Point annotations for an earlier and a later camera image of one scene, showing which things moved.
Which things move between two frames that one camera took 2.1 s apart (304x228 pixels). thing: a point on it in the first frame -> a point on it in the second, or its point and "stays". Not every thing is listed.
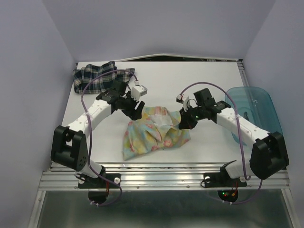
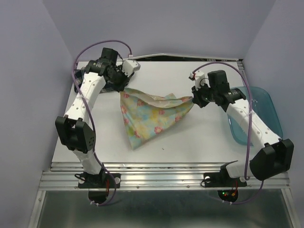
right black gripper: [185, 121] -> [196, 99]
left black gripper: [134, 114] -> [125, 78]
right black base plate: [222, 180] stays
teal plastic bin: [255, 104] stays
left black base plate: [85, 182] stays
